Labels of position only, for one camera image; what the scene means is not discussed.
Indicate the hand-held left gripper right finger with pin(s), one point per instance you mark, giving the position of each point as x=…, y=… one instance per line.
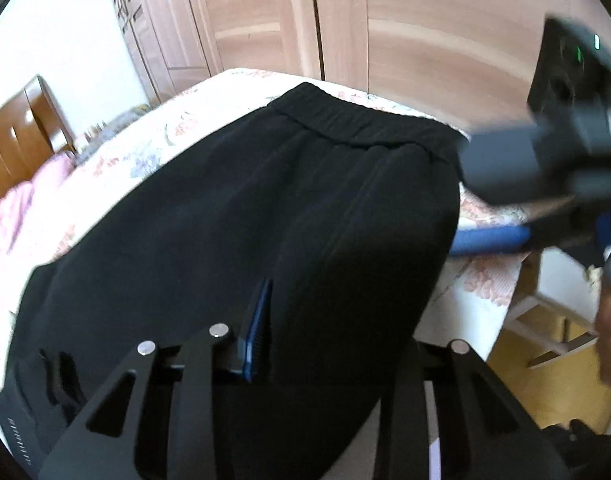
x=410, y=410

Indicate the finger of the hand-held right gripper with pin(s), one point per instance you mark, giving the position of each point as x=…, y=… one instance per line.
x=505, y=160
x=490, y=240

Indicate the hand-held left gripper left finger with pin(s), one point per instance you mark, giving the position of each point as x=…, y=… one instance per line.
x=258, y=320

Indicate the black pants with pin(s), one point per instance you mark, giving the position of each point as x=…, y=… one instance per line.
x=235, y=210

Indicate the white wooden stool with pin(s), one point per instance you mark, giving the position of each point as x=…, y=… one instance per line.
x=560, y=280

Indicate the light wooden wardrobe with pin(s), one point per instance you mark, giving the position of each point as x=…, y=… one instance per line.
x=410, y=35

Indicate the black dotted object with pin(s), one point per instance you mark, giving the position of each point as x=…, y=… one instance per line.
x=20, y=425

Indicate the pink quilt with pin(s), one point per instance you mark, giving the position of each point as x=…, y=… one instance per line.
x=15, y=215

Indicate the wooden headboard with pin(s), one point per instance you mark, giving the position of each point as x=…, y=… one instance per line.
x=10, y=150

